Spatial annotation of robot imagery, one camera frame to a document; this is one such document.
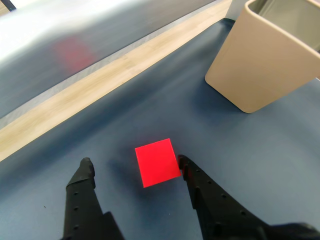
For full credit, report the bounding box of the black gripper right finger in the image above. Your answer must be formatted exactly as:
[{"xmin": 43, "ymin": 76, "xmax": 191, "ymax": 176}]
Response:
[{"xmin": 177, "ymin": 154, "xmax": 276, "ymax": 240}]

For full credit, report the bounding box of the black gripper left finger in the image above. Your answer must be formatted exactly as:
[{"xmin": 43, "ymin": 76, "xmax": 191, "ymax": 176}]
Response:
[{"xmin": 59, "ymin": 157, "xmax": 125, "ymax": 240}]

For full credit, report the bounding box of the red cube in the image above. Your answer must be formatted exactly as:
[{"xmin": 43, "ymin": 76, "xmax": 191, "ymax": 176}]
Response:
[{"xmin": 134, "ymin": 138, "xmax": 181, "ymax": 188}]

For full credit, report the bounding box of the beige plastic box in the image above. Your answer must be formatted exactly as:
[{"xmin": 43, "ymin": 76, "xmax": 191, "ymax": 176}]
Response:
[{"xmin": 204, "ymin": 0, "xmax": 320, "ymax": 114}]

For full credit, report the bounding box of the silver metal rail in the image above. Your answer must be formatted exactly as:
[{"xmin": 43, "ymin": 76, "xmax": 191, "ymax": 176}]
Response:
[{"xmin": 0, "ymin": 0, "xmax": 218, "ymax": 121}]

